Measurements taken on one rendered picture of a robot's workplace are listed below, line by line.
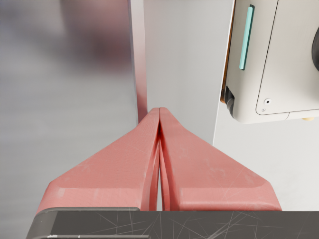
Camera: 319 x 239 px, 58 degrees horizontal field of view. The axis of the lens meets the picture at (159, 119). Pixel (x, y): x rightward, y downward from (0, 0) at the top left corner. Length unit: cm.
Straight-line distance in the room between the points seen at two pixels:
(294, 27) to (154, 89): 78
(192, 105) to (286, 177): 164
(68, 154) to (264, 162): 149
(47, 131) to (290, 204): 190
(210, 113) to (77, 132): 7
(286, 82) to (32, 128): 88
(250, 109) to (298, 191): 104
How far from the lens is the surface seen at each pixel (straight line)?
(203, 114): 17
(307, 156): 173
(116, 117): 16
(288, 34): 91
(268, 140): 152
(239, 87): 96
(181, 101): 16
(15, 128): 17
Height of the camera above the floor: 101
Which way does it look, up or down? 54 degrees down
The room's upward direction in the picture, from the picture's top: 167 degrees clockwise
